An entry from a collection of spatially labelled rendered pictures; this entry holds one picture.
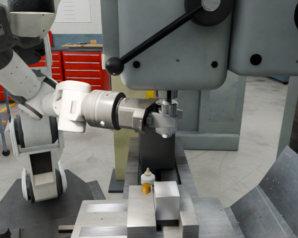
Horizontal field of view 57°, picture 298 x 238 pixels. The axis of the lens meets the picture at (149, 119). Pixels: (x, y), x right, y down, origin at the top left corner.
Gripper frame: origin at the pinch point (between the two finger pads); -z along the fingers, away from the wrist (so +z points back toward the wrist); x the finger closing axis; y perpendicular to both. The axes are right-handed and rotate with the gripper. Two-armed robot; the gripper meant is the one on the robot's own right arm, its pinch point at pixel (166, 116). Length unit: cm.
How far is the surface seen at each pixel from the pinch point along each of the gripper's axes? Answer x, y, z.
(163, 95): -2.4, -5.3, 0.1
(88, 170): 161, 125, 127
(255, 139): 309, 123, -38
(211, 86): -6.5, -8.9, -9.7
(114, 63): -16.2, -13.3, 4.0
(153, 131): 28.2, 15.7, 12.1
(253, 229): 11.3, 32.7, -22.0
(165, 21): -9.8, -19.4, -2.0
